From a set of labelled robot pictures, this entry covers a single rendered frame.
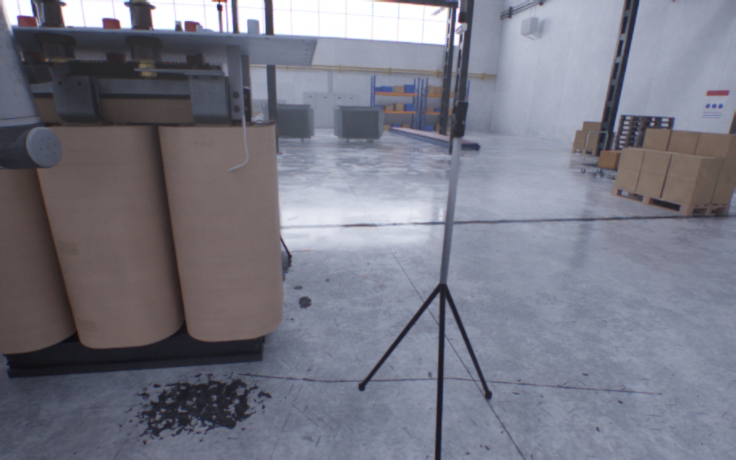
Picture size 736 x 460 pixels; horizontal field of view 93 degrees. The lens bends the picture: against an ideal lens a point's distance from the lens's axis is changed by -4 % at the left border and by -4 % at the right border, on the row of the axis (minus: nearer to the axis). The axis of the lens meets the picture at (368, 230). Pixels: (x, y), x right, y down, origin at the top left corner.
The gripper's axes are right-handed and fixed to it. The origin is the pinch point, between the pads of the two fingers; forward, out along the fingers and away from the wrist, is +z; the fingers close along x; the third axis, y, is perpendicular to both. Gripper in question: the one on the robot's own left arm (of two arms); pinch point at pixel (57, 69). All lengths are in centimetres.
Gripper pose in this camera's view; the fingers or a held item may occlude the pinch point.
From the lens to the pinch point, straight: 159.6
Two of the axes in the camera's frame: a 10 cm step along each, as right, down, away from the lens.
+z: 1.7, -5.0, 8.5
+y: -0.1, -8.7, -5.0
